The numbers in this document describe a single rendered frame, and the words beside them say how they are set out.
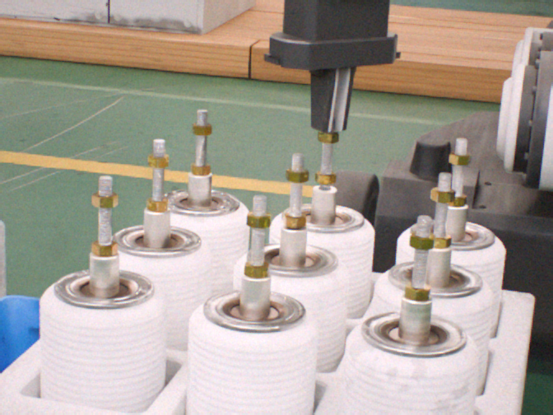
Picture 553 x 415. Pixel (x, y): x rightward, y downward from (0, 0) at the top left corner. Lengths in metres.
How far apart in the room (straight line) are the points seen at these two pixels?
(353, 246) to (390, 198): 0.32
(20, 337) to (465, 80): 1.76
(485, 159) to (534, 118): 0.47
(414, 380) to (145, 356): 0.21
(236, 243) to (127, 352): 0.25
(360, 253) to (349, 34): 0.19
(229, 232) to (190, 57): 1.88
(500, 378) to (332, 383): 0.14
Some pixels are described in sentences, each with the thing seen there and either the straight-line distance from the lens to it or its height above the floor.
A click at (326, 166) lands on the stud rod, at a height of 0.30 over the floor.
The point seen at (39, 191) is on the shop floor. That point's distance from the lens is 2.05.
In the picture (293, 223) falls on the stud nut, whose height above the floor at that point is 0.29.
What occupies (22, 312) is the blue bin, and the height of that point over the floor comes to 0.10.
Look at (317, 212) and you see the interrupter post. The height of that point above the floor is 0.26.
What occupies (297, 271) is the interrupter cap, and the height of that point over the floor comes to 0.25.
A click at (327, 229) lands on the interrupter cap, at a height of 0.25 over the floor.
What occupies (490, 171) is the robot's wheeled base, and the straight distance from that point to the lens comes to 1.66.
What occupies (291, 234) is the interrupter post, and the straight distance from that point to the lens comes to 1.01.
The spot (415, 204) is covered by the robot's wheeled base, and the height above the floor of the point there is 0.19.
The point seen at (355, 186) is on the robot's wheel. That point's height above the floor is 0.19.
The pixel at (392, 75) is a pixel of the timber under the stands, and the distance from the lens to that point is 2.90.
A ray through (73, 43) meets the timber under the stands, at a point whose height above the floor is 0.05.
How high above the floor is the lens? 0.60
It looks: 17 degrees down
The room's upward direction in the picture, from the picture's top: 3 degrees clockwise
